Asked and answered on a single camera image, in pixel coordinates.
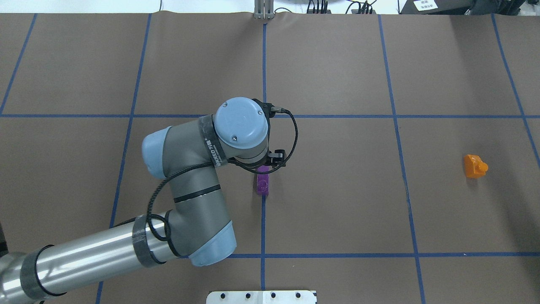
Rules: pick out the purple trapezoid block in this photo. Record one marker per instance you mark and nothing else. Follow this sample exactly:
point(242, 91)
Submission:
point(262, 185)

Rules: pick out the orange trapezoid block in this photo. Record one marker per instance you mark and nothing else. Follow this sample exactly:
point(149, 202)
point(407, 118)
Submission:
point(474, 167)

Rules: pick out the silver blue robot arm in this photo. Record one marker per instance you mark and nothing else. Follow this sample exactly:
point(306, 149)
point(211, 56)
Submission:
point(186, 215)

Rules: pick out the black label printer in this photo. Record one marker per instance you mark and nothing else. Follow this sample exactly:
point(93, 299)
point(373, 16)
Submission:
point(435, 7)

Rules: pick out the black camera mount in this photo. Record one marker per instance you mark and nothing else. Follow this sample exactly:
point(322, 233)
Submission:
point(276, 158)

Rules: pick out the aluminium frame post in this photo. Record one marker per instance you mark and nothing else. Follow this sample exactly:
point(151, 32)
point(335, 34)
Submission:
point(264, 9)

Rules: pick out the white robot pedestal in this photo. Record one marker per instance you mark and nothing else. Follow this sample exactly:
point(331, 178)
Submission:
point(263, 297)

